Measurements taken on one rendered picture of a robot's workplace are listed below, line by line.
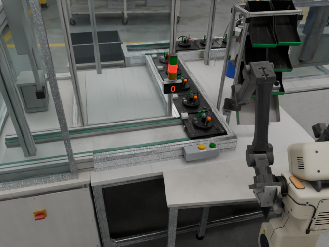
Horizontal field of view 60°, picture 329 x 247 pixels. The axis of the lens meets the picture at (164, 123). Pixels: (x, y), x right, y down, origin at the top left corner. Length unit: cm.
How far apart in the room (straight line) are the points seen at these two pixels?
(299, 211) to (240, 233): 133
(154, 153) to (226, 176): 44
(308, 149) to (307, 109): 185
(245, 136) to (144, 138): 70
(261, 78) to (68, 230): 151
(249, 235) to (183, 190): 109
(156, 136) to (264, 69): 92
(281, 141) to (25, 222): 170
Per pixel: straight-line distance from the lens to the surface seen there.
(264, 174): 128
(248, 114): 195
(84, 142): 187
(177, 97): 214
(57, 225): 202
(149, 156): 172
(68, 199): 183
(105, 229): 207
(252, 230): 262
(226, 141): 184
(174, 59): 171
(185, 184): 166
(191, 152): 170
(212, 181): 170
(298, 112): 303
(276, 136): 212
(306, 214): 132
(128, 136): 187
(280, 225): 156
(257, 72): 117
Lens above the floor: 210
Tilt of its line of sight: 37 degrees down
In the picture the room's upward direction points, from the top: 2 degrees clockwise
